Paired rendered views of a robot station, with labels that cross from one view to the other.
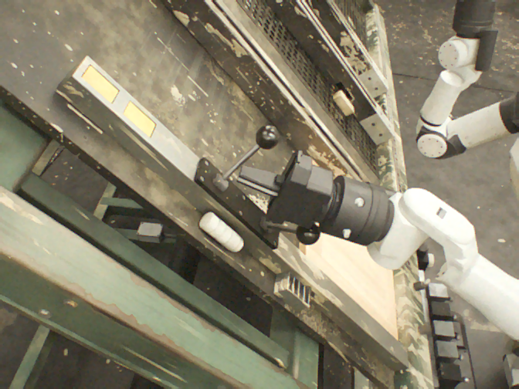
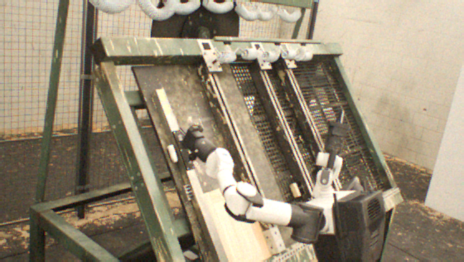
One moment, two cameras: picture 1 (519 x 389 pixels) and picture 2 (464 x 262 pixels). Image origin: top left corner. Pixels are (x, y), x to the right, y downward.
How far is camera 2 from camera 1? 1.70 m
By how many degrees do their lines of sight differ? 40
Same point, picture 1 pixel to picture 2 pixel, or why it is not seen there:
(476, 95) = not seen: outside the picture
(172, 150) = (171, 121)
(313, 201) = (192, 138)
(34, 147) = (137, 102)
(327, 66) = (294, 169)
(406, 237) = (212, 159)
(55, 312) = (116, 126)
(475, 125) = not seen: hidden behind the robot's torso
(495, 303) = (221, 180)
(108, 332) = (123, 137)
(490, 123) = not seen: hidden behind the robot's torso
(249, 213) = (184, 152)
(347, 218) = (197, 145)
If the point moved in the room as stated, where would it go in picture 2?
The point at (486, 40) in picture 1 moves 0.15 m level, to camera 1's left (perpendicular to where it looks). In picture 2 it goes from (330, 153) to (302, 144)
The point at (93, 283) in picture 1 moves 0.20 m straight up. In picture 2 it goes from (127, 119) to (130, 74)
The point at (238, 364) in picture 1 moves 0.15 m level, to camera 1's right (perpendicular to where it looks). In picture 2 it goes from (146, 169) to (172, 180)
